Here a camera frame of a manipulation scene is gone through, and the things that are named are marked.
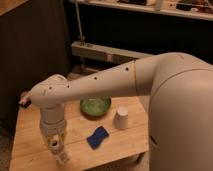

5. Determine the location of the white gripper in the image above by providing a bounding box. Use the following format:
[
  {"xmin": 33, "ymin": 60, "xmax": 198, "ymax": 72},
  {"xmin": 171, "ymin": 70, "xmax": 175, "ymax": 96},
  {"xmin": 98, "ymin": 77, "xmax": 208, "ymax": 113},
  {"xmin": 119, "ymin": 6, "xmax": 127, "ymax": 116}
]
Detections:
[{"xmin": 40, "ymin": 115, "xmax": 69, "ymax": 160}]

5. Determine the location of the white plastic bottle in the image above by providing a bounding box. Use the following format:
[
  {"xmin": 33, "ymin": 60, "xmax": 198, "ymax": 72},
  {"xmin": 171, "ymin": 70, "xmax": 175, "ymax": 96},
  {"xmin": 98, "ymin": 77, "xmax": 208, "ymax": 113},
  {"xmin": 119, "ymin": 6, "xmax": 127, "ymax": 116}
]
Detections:
[{"xmin": 51, "ymin": 140, "xmax": 69, "ymax": 165}]

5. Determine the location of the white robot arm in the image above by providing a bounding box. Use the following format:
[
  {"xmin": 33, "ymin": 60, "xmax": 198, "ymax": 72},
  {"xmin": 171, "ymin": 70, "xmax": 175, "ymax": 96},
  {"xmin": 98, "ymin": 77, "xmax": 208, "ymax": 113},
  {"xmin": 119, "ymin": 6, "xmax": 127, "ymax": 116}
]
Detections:
[{"xmin": 30, "ymin": 52, "xmax": 213, "ymax": 171}]

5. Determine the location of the green ceramic bowl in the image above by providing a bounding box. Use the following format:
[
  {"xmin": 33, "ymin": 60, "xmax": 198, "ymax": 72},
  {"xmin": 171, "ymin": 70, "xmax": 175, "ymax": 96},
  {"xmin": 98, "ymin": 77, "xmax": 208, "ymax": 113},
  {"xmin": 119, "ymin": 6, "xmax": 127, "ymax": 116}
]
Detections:
[{"xmin": 80, "ymin": 98, "xmax": 111, "ymax": 117}]

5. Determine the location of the blue sponge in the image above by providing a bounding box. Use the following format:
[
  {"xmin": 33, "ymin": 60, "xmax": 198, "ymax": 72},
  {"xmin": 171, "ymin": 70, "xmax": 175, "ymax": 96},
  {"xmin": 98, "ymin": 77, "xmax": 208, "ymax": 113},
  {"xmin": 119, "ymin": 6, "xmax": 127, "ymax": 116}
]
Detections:
[{"xmin": 87, "ymin": 126, "xmax": 109, "ymax": 149}]

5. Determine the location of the wooden table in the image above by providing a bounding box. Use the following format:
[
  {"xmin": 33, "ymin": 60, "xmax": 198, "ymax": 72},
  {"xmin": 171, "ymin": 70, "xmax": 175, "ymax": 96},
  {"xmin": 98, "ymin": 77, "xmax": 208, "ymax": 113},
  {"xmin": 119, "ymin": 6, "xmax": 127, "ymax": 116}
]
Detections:
[{"xmin": 9, "ymin": 97, "xmax": 148, "ymax": 171}]

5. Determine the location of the white paper cup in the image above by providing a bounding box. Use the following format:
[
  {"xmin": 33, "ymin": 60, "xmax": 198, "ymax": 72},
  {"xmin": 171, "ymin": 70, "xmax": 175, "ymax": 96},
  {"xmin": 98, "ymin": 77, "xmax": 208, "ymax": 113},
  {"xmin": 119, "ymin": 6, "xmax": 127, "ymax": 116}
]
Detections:
[{"xmin": 113, "ymin": 106, "xmax": 128, "ymax": 130}]

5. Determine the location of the metal vertical pole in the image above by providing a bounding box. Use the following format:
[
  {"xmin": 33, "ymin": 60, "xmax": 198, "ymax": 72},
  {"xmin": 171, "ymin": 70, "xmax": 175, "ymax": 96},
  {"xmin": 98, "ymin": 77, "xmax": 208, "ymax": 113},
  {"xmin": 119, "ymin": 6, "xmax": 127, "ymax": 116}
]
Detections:
[{"xmin": 74, "ymin": 0, "xmax": 85, "ymax": 45}]

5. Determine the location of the background shelf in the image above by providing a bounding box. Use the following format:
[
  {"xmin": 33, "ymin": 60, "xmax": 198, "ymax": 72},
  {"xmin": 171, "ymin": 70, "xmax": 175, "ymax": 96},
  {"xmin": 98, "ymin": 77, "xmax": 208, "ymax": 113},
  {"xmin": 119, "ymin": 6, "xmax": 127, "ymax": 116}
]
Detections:
[{"xmin": 68, "ymin": 0, "xmax": 213, "ymax": 21}]

